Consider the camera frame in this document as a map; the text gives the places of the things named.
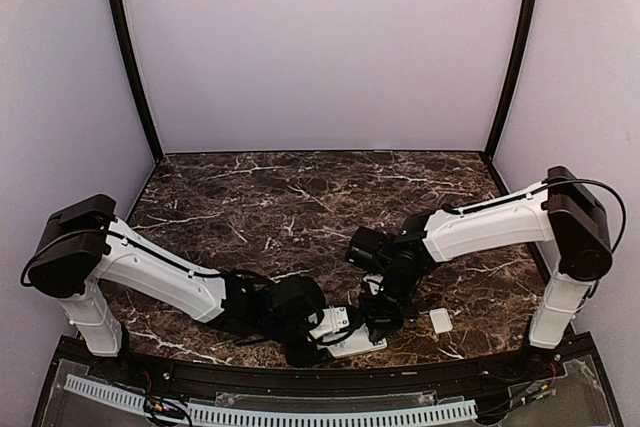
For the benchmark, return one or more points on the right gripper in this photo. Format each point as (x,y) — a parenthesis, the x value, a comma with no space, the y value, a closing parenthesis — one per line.
(381,322)

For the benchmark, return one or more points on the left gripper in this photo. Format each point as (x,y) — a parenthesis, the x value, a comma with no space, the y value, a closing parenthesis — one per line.
(306,359)

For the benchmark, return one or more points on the white remote control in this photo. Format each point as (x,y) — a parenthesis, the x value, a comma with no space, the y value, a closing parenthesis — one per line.
(357,343)

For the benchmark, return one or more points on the white battery cover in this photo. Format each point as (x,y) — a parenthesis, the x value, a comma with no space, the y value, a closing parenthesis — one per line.
(440,320)

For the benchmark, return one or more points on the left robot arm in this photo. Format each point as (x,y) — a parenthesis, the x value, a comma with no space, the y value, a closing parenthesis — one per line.
(86,243)

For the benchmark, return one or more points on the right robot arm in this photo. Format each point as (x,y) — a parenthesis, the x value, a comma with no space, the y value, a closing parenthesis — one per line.
(560,209)

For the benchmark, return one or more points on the black front table rail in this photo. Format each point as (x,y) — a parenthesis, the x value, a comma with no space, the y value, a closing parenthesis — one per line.
(483,377)

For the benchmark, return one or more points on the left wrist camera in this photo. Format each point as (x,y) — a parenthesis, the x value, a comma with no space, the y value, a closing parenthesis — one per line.
(332,325)

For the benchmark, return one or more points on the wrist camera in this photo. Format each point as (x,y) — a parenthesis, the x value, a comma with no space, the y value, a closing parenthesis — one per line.
(332,325)
(372,283)

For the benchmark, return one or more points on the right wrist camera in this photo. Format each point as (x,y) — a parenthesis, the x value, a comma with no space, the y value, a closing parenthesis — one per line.
(372,283)

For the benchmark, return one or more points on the right black frame post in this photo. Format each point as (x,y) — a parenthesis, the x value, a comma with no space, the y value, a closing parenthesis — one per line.
(514,65)

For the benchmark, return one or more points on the black frame post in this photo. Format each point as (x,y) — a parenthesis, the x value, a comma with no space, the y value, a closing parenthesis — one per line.
(514,65)
(128,56)

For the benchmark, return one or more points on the left black frame post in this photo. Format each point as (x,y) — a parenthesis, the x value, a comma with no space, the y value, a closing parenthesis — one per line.
(128,56)

